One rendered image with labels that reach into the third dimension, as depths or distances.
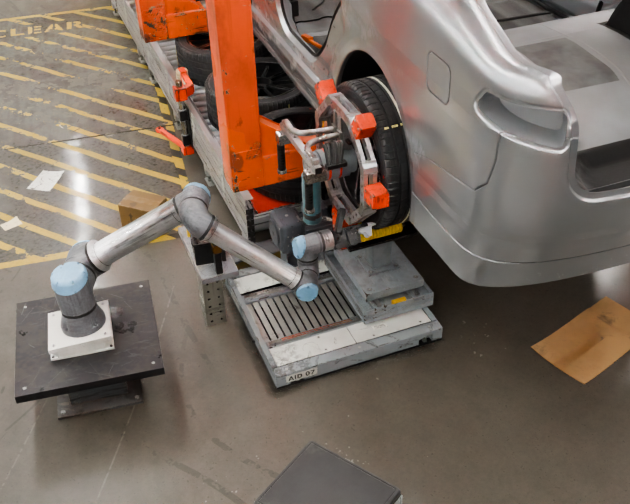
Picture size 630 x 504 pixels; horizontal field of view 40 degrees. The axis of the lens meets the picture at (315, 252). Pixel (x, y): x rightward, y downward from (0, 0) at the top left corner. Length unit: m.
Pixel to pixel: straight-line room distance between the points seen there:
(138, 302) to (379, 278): 1.13
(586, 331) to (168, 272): 2.12
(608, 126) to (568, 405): 1.23
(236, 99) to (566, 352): 1.90
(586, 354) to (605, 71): 1.31
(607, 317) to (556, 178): 1.59
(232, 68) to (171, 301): 1.25
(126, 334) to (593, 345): 2.13
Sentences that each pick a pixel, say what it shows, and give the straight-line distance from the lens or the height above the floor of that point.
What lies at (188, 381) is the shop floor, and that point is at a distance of 3.99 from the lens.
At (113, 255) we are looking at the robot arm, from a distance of 3.74.
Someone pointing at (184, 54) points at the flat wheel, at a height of 0.47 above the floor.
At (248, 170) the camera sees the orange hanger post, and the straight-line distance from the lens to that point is 4.16.
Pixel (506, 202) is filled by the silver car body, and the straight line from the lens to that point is 2.97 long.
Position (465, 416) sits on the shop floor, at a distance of 3.82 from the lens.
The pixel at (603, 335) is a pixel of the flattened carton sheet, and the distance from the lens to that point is 4.30.
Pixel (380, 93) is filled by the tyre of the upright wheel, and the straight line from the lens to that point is 3.63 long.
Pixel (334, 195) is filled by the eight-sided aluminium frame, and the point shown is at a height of 0.62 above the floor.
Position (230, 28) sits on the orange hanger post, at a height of 1.35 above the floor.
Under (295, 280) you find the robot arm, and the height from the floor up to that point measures 0.57.
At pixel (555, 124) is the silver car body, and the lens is 2.98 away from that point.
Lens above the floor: 2.82
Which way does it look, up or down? 37 degrees down
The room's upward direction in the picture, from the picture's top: 2 degrees counter-clockwise
